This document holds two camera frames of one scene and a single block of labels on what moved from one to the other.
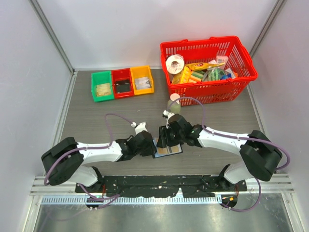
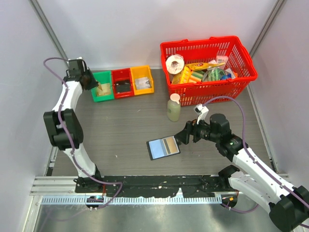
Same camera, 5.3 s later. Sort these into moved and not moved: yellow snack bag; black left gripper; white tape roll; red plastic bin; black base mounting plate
Moved: black left gripper
Not moved: black base mounting plate; white tape roll; yellow snack bag; red plastic bin
